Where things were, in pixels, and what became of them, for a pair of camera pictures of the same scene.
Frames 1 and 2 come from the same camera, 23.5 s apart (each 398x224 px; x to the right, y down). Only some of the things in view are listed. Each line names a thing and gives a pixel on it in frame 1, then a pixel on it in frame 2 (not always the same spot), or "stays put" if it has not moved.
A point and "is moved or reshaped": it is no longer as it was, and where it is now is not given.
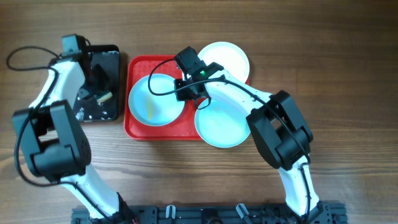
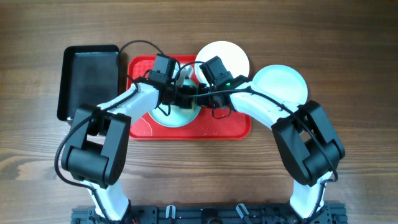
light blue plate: (154, 109) is moved or reshaped
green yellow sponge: (108, 96) is moved or reshaped
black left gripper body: (91, 81) to (176, 96)
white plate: (230, 56) stays put
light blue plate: (224, 122) to (285, 82)
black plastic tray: (99, 99) stays put
